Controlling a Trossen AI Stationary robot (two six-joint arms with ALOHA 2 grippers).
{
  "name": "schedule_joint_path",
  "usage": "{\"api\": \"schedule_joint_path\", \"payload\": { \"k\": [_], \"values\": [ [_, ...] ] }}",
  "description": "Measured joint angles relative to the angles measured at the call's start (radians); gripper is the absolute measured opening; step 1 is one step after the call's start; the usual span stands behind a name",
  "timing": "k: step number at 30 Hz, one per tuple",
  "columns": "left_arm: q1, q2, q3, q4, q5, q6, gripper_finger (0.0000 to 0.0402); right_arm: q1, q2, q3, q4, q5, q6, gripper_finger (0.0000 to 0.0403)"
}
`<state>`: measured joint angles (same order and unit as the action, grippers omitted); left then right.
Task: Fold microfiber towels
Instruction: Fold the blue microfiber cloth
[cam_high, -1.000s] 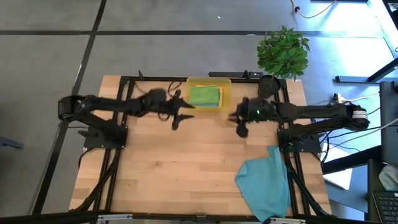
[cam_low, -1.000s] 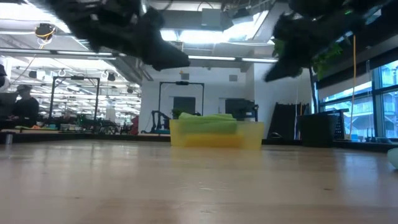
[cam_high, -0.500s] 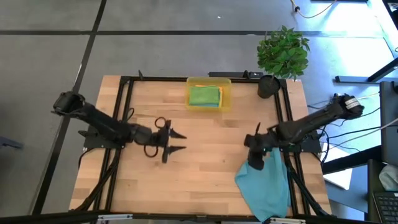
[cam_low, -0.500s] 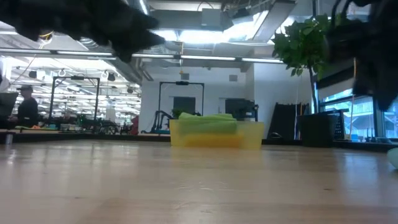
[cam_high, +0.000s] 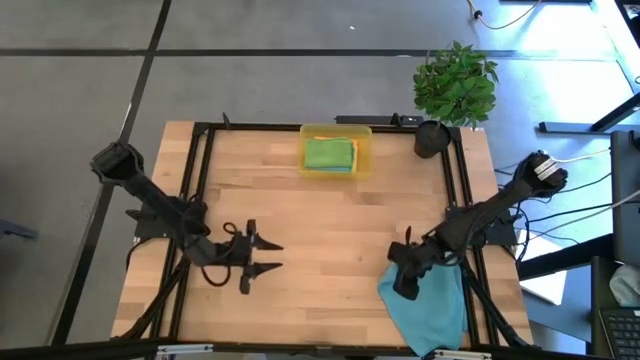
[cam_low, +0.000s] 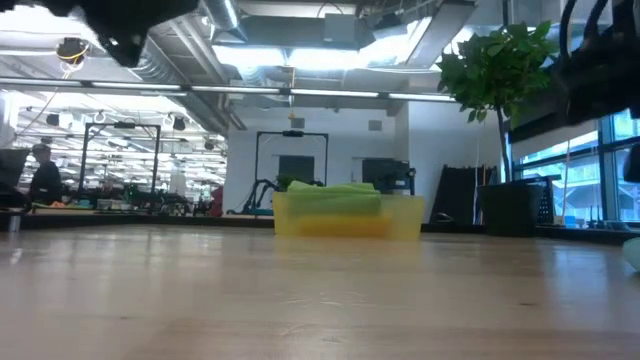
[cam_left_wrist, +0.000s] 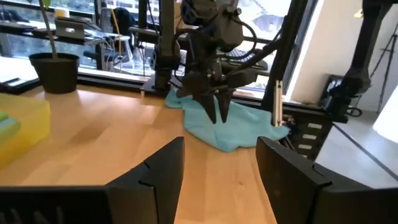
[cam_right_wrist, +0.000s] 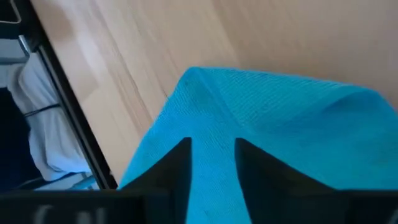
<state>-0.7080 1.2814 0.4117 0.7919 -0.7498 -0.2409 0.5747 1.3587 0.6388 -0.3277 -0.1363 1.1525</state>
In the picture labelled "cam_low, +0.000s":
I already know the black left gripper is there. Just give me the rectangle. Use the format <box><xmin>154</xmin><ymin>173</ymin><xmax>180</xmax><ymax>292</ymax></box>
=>
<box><xmin>0</xmin><ymin>0</ymin><xmax>199</xmax><ymax>69</ymax></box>

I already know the blue microfiber towel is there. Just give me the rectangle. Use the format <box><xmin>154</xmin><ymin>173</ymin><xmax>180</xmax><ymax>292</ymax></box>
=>
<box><xmin>622</xmin><ymin>237</ymin><xmax>640</xmax><ymax>274</ymax></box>

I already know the yellow translucent plastic bin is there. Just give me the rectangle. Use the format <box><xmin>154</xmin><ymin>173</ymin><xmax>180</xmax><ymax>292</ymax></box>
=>
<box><xmin>272</xmin><ymin>192</ymin><xmax>426</xmax><ymax>242</ymax></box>

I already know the green microfiber towel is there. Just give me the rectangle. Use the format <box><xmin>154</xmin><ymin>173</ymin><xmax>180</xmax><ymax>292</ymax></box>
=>
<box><xmin>285</xmin><ymin>180</ymin><xmax>384</xmax><ymax>217</ymax></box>

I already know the round black ceiling fixture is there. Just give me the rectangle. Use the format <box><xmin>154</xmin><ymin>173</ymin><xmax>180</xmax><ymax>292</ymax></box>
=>
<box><xmin>55</xmin><ymin>37</ymin><xmax>91</xmax><ymax>65</ymax></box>

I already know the black equipment rack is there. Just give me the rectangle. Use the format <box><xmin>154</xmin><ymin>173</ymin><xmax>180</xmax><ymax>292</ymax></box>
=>
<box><xmin>514</xmin><ymin>174</ymin><xmax>562</xmax><ymax>225</ymax></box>

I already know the long ceiling light strip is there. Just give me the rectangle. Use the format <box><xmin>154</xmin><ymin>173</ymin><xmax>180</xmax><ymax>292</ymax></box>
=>
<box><xmin>0</xmin><ymin>77</ymin><xmax>459</xmax><ymax>104</ymax></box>

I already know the black plant pot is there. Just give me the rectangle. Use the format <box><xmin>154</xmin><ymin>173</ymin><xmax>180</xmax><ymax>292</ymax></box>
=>
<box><xmin>477</xmin><ymin>182</ymin><xmax>546</xmax><ymax>239</ymax></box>

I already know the person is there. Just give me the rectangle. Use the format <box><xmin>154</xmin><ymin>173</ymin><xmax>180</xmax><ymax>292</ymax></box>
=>
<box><xmin>27</xmin><ymin>143</ymin><xmax>65</xmax><ymax>206</ymax></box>

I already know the dark computer monitor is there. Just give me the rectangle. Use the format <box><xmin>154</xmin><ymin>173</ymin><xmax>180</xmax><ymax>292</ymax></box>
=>
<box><xmin>0</xmin><ymin>148</ymin><xmax>31</xmax><ymax>191</ymax></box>

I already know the green leafy plant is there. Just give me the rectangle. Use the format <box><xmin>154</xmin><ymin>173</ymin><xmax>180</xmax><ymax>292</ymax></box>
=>
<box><xmin>437</xmin><ymin>19</ymin><xmax>560</xmax><ymax>184</ymax></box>

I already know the black leaning panel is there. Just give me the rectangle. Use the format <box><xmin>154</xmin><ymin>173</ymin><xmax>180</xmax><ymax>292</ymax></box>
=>
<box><xmin>428</xmin><ymin>164</ymin><xmax>501</xmax><ymax>226</ymax></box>

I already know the small background potted plant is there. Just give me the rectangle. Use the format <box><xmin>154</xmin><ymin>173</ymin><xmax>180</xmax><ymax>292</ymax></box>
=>
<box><xmin>274</xmin><ymin>172</ymin><xmax>298</xmax><ymax>194</ymax></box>

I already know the grey ceiling ventilation unit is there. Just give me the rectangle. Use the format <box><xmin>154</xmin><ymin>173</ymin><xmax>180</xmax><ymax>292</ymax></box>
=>
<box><xmin>323</xmin><ymin>13</ymin><xmax>376</xmax><ymax>51</ymax></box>

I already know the black robot station frame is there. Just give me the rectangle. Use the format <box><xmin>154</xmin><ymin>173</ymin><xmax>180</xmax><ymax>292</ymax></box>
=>
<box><xmin>80</xmin><ymin>122</ymin><xmax>162</xmax><ymax>201</ymax></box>
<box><xmin>254</xmin><ymin>130</ymin><xmax>330</xmax><ymax>187</ymax></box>

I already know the silver ceiling duct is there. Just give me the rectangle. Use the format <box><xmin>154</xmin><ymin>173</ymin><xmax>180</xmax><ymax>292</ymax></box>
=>
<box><xmin>202</xmin><ymin>0</ymin><xmax>242</xmax><ymax>32</ymax></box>

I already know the black aluminium table frame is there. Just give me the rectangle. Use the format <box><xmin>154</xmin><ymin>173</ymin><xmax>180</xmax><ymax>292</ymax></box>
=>
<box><xmin>0</xmin><ymin>210</ymin><xmax>640</xmax><ymax>247</ymax></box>

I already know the black wall screen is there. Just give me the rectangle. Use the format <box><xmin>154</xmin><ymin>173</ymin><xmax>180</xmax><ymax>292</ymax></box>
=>
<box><xmin>362</xmin><ymin>158</ymin><xmax>416</xmax><ymax>196</ymax></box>

